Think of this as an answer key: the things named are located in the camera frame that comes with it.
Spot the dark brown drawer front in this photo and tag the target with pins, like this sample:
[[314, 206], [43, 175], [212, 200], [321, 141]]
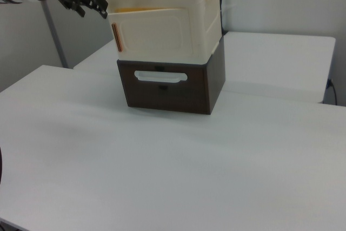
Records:
[[162, 98]]

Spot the dark brown wooden drawer box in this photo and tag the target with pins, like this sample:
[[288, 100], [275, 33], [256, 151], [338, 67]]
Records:
[[215, 79]]

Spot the cream cabinet door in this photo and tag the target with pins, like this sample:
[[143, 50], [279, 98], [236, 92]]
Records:
[[154, 30]]

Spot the cream plastic cabinet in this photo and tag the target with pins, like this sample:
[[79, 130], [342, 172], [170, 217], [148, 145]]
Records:
[[205, 12]]

